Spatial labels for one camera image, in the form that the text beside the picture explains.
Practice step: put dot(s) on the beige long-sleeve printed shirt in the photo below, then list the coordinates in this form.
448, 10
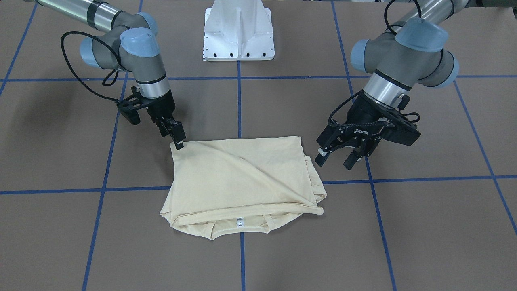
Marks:
230, 186

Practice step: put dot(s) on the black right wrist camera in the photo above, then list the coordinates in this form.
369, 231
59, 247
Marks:
129, 106

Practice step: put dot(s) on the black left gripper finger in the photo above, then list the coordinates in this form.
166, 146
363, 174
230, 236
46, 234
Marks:
356, 155
323, 154

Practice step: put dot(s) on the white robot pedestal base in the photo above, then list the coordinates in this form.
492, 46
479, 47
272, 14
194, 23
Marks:
238, 30

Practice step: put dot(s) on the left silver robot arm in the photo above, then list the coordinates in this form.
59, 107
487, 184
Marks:
409, 52

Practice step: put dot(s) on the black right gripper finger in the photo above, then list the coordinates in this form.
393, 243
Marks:
177, 133
162, 128

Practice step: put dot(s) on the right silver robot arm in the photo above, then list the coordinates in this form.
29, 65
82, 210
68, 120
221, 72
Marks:
128, 45

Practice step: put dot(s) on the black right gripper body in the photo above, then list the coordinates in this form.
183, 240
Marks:
160, 106

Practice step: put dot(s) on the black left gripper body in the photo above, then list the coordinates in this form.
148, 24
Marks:
363, 110

